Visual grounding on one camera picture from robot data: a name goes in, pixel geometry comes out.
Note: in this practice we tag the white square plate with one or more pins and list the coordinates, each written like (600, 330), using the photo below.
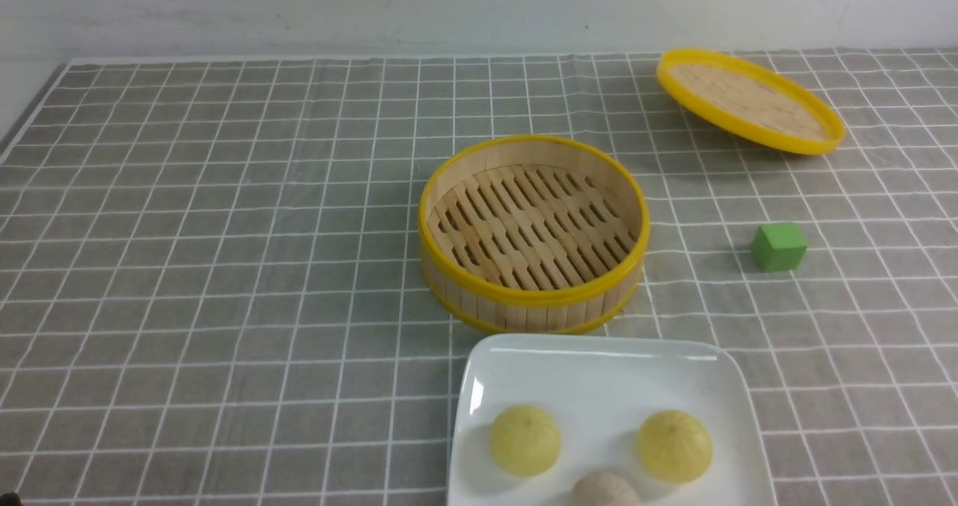
(599, 392)

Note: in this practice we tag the yellow-rimmed bamboo steamer lid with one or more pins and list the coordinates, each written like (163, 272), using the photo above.
(748, 100)

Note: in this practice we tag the white steamed bun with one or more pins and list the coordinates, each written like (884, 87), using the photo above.
(603, 488)

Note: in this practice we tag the yellow steamed bun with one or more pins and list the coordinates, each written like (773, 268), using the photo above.
(674, 446)
(525, 440)

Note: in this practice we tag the yellow-rimmed bamboo steamer basket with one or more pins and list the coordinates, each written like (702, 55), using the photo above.
(533, 234)

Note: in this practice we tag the green cube block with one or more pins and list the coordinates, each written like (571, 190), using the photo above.
(778, 246)

